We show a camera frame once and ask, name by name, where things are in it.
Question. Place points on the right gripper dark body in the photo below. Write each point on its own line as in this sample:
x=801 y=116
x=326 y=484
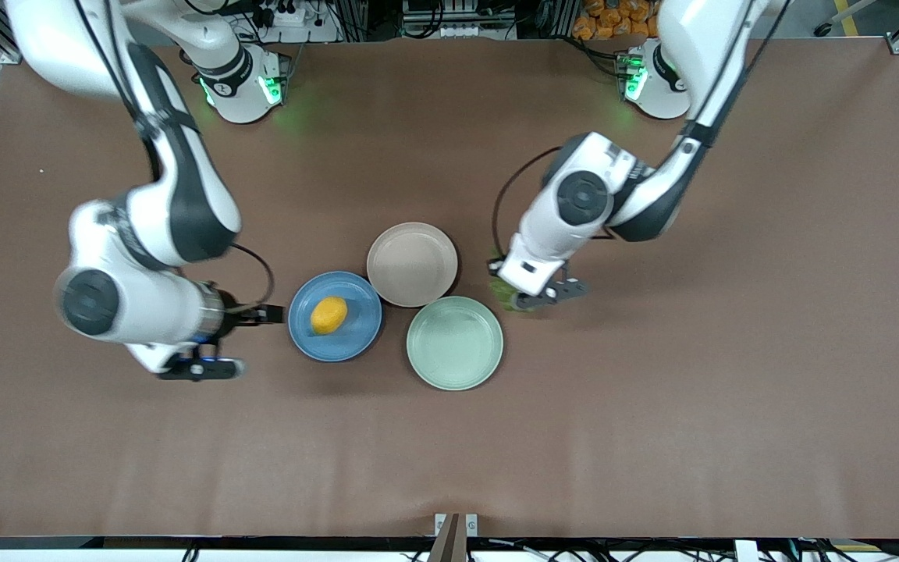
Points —
x=240 y=314

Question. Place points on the green lettuce leaf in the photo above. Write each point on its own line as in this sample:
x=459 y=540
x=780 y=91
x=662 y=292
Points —
x=506 y=295

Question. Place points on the yellow lemon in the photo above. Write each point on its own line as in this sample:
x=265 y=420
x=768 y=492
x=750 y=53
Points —
x=328 y=315

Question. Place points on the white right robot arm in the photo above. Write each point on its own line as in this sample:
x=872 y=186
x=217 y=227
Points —
x=176 y=195

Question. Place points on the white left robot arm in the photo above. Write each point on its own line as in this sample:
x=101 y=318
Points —
x=699 y=47

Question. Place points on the pale green plate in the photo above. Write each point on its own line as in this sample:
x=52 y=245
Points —
x=454 y=343

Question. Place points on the blue plate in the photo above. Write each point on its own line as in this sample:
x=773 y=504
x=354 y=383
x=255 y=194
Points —
x=356 y=336

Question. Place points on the beige plate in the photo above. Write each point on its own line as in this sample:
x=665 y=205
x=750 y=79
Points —
x=412 y=265

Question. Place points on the pile of oranges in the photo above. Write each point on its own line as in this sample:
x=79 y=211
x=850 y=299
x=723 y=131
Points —
x=613 y=19

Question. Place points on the white power strip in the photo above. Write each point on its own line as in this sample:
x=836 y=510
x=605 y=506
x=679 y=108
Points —
x=286 y=16

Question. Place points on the metal table bracket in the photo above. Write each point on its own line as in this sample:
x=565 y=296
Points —
x=439 y=524

